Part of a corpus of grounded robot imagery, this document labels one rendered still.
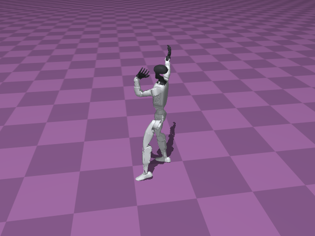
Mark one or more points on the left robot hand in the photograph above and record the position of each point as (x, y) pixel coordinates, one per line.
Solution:
(141, 75)

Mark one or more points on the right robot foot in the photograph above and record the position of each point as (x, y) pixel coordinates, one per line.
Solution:
(167, 159)

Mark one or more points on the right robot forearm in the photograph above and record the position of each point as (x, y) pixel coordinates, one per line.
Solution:
(167, 64)

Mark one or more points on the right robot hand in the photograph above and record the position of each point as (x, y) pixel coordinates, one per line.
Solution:
(169, 53)

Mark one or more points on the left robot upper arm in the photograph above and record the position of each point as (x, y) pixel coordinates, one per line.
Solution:
(150, 92)

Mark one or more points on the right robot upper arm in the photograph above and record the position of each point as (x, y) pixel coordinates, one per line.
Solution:
(166, 76)

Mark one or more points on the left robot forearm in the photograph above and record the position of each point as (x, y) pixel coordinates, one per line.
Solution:
(137, 86)

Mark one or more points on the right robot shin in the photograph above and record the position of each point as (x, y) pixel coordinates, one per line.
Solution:
(162, 146)

